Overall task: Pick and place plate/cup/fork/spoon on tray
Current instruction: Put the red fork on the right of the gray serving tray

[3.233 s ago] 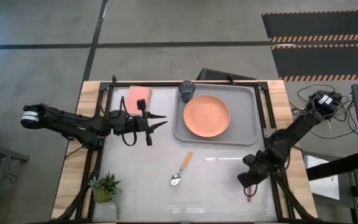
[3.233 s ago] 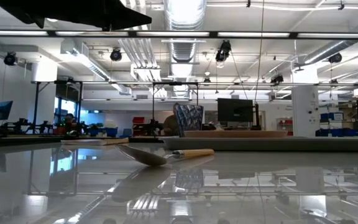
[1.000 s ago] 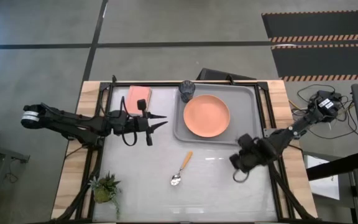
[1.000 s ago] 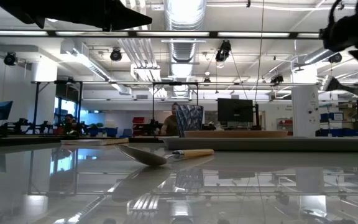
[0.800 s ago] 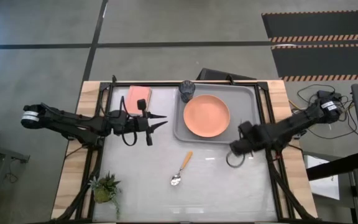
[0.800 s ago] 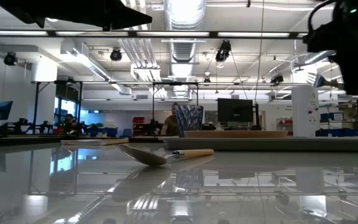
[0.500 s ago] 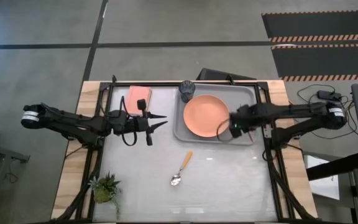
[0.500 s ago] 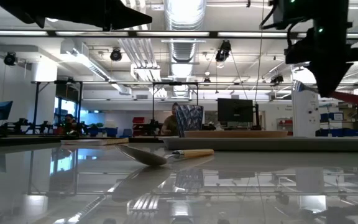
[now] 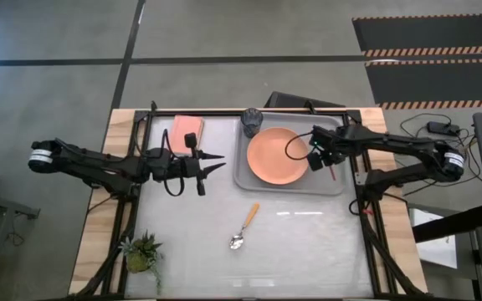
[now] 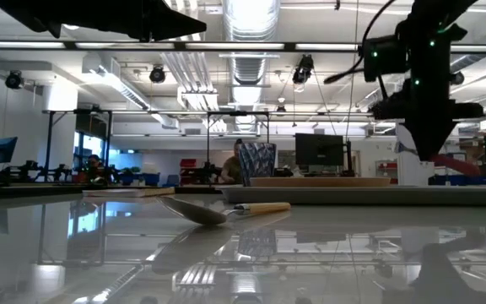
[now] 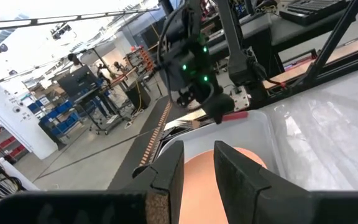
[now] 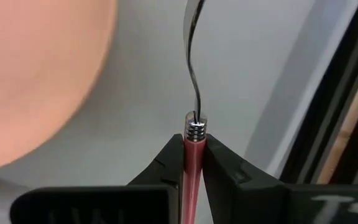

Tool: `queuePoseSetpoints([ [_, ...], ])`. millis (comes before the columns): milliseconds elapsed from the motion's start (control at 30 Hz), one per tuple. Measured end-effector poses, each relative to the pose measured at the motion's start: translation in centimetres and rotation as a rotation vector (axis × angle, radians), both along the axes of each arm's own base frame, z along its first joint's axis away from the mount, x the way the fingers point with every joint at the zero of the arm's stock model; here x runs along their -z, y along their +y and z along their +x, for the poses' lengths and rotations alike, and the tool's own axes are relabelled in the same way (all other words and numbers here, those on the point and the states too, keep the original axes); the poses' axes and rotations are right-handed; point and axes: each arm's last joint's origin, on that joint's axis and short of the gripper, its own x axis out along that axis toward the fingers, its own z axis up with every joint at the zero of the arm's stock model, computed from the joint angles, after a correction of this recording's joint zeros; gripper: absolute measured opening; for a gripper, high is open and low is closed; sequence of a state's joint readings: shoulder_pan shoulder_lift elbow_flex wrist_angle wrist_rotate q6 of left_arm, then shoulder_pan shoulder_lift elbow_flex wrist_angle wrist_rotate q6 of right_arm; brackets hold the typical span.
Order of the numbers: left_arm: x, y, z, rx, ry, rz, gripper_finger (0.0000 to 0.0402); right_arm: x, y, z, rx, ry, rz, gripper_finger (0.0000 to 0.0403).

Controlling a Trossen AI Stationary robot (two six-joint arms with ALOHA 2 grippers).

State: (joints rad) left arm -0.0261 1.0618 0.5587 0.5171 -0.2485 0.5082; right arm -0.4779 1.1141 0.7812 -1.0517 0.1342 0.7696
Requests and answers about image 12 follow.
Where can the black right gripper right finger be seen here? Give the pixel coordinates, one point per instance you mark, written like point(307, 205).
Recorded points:
point(228, 180)

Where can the grey plastic tray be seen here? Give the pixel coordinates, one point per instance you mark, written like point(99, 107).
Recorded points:
point(244, 62)

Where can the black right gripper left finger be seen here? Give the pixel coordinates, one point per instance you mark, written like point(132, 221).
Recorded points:
point(163, 174)

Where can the orange round plate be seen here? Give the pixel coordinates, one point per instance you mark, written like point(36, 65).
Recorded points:
point(26, 77)

